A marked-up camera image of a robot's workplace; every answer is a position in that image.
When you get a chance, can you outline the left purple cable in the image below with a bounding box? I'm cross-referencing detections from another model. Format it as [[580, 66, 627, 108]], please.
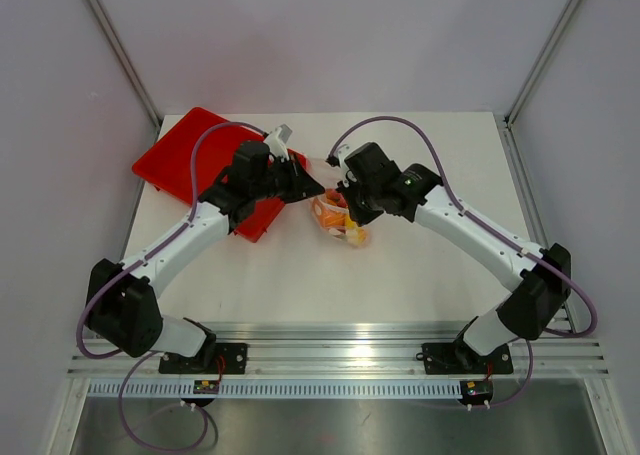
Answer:
[[75, 120, 266, 450]]

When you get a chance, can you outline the red plastic tray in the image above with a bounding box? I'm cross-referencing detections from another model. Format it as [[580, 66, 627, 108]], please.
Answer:
[[132, 107, 284, 243]]

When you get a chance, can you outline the red yellow mango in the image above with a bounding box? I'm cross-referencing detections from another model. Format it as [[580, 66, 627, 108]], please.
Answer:
[[325, 189, 348, 209]]

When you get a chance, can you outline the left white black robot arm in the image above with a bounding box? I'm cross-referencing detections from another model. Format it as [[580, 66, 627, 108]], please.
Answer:
[[79, 141, 324, 373]]

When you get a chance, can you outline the clear dotted zip bag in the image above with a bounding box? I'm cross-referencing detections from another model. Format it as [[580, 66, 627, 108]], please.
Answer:
[[305, 157, 375, 250]]

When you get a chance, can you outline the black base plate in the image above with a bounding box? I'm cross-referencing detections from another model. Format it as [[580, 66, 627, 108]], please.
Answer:
[[158, 342, 249, 375], [415, 342, 514, 375]]

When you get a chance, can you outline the yellow orange mango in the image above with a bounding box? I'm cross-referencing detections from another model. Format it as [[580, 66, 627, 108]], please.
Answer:
[[345, 227, 369, 247]]

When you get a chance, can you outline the small circuit board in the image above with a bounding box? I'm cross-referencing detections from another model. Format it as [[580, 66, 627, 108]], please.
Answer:
[[193, 380, 220, 395], [459, 379, 494, 407]]

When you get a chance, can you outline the right small circuit board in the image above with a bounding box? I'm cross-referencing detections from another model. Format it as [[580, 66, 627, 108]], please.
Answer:
[[459, 379, 494, 407]]

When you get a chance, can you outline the left aluminium frame post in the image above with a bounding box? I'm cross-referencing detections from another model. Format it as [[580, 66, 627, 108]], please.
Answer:
[[83, 0, 163, 131]]

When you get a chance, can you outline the orange persimmon fruit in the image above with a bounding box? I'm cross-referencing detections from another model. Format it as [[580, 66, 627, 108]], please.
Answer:
[[316, 206, 347, 229]]

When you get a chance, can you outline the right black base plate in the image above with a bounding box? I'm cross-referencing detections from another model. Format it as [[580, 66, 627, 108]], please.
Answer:
[[415, 342, 514, 375]]

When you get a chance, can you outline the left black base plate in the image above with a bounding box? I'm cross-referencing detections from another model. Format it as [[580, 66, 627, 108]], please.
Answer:
[[158, 342, 249, 375]]

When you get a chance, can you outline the aluminium mounting rail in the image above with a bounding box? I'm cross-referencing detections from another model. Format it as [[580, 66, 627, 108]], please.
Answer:
[[67, 294, 611, 380]]

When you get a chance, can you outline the white slotted cable duct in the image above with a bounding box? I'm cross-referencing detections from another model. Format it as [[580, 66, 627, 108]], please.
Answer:
[[87, 379, 461, 400]]

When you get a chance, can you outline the aluminium frame post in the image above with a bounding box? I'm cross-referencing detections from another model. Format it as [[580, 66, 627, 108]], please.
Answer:
[[83, 0, 163, 131], [504, 0, 585, 130]]

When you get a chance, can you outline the left small circuit board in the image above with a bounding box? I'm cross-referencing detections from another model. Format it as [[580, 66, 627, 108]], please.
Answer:
[[193, 380, 220, 395]]

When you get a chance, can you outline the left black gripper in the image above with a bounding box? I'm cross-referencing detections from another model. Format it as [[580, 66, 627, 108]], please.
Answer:
[[251, 153, 325, 205]]

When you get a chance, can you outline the right aluminium frame post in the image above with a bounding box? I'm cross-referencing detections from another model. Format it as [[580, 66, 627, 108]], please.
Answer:
[[504, 0, 585, 130]]

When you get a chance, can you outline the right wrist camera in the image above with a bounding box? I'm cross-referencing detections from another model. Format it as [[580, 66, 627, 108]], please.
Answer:
[[326, 144, 353, 169]]

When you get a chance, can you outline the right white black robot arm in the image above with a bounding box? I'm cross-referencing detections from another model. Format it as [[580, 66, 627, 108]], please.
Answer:
[[336, 142, 571, 374]]

